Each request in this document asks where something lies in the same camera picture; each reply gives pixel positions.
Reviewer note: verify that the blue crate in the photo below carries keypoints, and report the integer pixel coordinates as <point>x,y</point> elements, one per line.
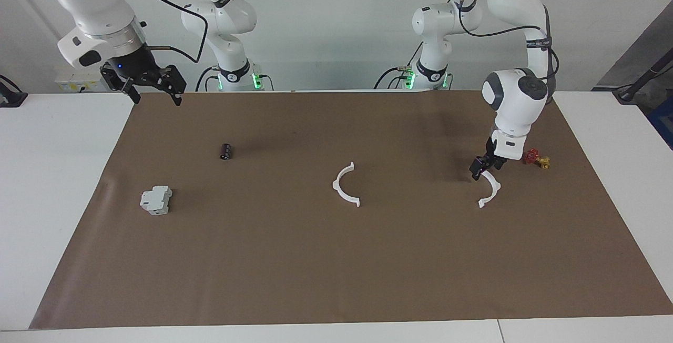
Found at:
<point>663,122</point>

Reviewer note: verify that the red and brass valve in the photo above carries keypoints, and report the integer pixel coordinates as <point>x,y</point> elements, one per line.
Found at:
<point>533,157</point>

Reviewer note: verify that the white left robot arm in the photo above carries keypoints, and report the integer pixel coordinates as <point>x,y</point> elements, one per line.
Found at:
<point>518,106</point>

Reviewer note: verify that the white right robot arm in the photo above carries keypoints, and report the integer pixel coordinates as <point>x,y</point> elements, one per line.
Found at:
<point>94,1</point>

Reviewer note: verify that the grey circuit breaker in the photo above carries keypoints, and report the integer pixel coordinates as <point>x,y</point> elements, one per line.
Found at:
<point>156,200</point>

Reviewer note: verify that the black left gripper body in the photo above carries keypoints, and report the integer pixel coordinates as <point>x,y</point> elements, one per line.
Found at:
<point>490,160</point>

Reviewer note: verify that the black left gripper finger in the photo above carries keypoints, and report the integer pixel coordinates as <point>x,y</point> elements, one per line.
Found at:
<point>476,172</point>
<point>498,164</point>

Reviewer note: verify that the black table clamp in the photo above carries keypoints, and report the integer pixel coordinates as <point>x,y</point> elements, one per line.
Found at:
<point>10,98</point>

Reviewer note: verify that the brown paper table mat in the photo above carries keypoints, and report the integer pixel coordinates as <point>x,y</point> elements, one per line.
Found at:
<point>336,259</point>

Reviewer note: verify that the black stand leg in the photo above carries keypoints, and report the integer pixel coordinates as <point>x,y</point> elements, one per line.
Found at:
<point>639,82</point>

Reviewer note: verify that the white power strip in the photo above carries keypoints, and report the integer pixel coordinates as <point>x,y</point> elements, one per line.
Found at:
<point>79,84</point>

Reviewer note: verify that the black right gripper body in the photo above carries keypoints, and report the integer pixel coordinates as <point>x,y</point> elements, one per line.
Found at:
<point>138,68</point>

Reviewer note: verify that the small black cylinder capacitor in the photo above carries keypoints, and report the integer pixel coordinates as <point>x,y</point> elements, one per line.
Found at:
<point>226,151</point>

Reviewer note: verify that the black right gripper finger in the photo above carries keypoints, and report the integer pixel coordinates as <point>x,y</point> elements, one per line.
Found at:
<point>177,98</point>
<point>134,94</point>

